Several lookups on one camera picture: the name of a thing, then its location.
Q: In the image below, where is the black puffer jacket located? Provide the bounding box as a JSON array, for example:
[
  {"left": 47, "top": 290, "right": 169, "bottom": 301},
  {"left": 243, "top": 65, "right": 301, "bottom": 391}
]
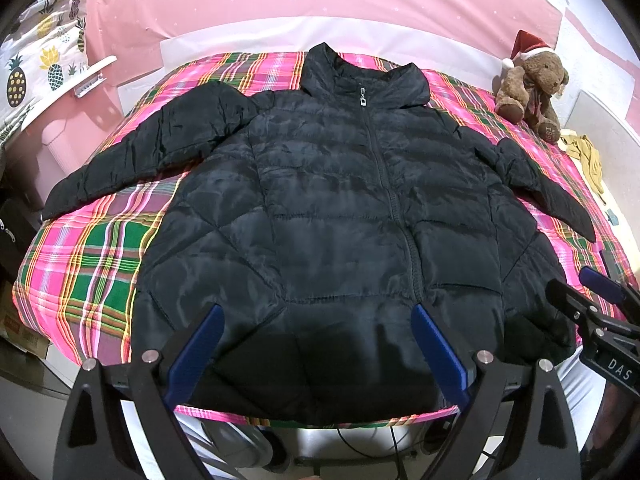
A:
[{"left": 43, "top": 44, "right": 594, "bottom": 425}]

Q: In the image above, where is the grey board beside bed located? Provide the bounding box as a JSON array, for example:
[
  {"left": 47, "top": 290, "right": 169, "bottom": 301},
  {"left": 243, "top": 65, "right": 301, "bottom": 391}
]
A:
[{"left": 565, "top": 91, "right": 639, "bottom": 260}]

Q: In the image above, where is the pink plaid bed sheet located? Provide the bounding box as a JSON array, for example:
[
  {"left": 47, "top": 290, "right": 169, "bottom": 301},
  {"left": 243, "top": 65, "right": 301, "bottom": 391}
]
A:
[{"left": 13, "top": 53, "right": 631, "bottom": 424}]

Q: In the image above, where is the yellow cloth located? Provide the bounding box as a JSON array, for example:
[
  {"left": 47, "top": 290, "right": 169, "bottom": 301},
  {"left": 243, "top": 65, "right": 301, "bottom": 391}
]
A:
[{"left": 561, "top": 129, "right": 604, "bottom": 197}]

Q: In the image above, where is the brown teddy bear santa hat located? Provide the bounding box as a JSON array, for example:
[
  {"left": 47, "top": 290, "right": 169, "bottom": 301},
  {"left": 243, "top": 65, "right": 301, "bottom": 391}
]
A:
[{"left": 495, "top": 29, "right": 570, "bottom": 144}]

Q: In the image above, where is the white pillow strip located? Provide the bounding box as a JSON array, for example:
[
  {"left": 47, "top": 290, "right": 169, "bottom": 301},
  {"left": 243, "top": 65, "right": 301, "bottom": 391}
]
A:
[{"left": 117, "top": 15, "right": 516, "bottom": 116}]

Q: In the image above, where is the pineapple print curtain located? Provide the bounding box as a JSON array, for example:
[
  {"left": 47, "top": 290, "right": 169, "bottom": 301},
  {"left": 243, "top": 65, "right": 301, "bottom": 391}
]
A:
[{"left": 1, "top": 0, "right": 88, "bottom": 143}]

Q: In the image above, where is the pink headboard cover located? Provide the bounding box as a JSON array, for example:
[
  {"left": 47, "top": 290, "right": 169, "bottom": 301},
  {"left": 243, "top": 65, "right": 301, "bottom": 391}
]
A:
[{"left": 4, "top": 0, "right": 640, "bottom": 212}]

